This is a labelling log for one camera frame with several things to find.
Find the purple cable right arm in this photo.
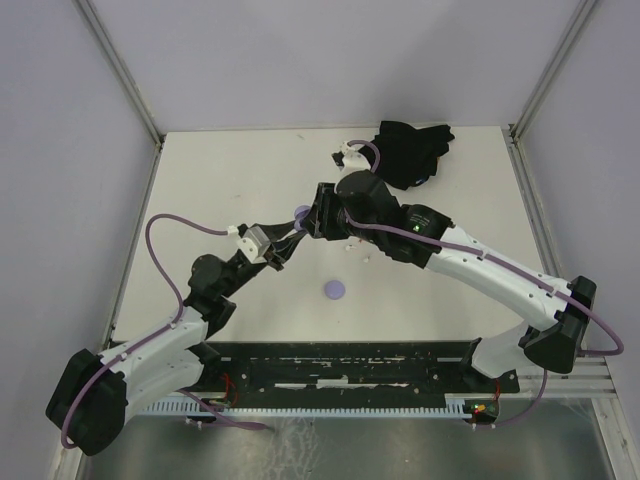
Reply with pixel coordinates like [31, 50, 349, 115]
[342, 138, 626, 430]

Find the aluminium frame rail right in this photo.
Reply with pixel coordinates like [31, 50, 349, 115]
[507, 0, 602, 146]

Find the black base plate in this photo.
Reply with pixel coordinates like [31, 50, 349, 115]
[190, 341, 520, 407]

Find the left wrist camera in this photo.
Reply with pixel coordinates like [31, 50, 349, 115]
[226, 225, 272, 264]

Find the purple charging case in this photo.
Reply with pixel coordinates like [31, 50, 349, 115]
[294, 205, 311, 232]
[323, 280, 346, 300]

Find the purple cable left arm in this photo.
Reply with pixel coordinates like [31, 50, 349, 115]
[59, 213, 274, 451]

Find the aluminium frame rail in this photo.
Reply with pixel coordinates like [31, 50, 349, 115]
[507, 0, 602, 146]
[74, 0, 166, 146]

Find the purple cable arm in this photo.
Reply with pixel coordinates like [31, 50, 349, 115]
[342, 138, 626, 430]
[59, 213, 274, 451]

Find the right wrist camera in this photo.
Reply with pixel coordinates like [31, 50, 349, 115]
[331, 140, 371, 175]

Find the aluminium frame rail left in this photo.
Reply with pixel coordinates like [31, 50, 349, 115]
[74, 0, 166, 146]

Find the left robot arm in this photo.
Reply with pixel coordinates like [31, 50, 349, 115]
[45, 221, 305, 456]

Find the blue-white cable duct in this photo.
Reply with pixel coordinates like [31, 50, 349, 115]
[141, 394, 498, 420]

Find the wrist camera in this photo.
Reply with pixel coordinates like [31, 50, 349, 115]
[331, 140, 371, 175]
[226, 225, 272, 264]

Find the black cloth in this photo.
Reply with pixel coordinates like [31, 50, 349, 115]
[373, 121, 455, 191]

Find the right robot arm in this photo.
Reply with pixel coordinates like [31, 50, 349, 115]
[297, 170, 596, 391]

